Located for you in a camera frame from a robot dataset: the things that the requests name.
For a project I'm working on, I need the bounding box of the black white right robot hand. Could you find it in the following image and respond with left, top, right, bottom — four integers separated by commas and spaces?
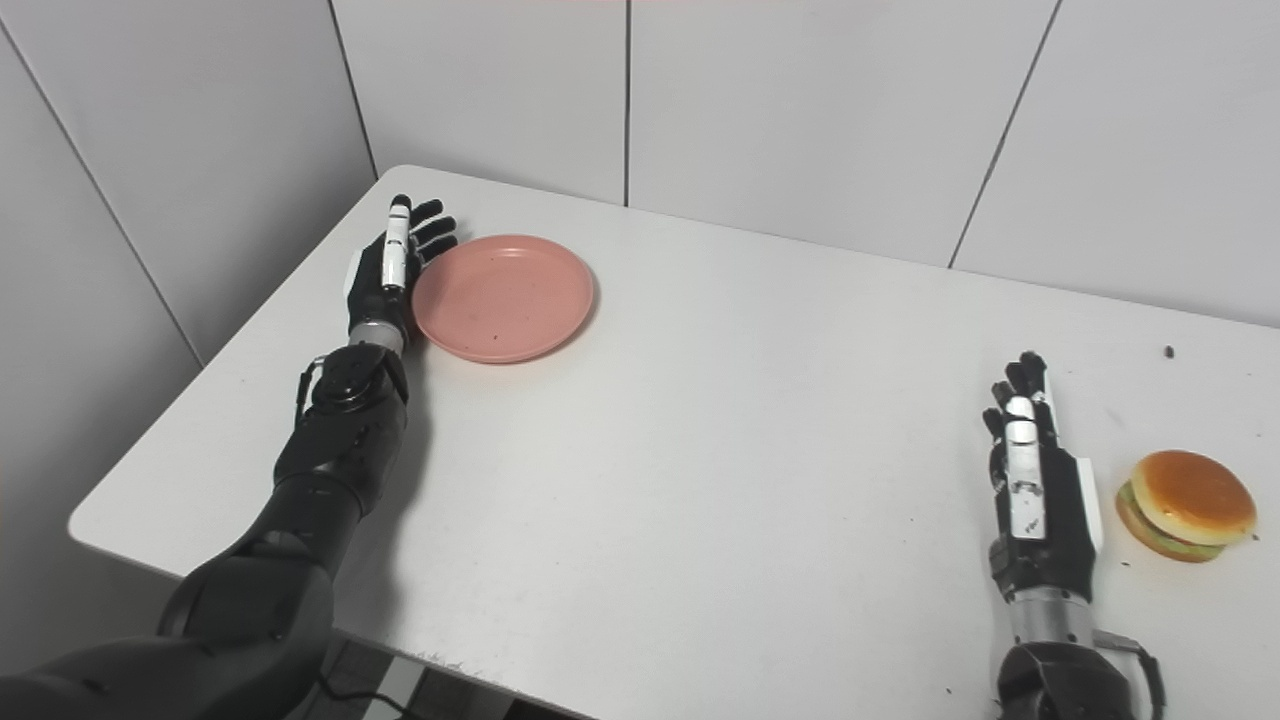
982, 351, 1104, 606

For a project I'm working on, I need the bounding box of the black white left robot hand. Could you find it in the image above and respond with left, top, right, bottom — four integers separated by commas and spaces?
343, 194, 459, 346

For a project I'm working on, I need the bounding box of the toy hamburger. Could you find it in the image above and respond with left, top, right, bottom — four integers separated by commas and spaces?
1115, 450, 1259, 564

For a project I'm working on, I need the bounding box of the pink round plate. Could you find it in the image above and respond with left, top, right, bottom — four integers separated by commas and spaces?
411, 234, 595, 365

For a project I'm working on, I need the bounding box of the white table leg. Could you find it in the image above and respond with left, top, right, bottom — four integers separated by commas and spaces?
365, 655, 433, 720

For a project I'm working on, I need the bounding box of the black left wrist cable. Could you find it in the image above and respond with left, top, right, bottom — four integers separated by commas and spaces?
295, 358, 331, 421

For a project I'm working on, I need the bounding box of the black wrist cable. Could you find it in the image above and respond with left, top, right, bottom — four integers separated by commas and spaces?
1092, 630, 1168, 720
295, 358, 331, 421

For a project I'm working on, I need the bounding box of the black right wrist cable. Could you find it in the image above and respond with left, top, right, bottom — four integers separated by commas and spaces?
1092, 630, 1168, 720

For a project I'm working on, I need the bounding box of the black floor cable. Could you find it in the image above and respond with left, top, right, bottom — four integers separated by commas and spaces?
318, 678, 426, 720

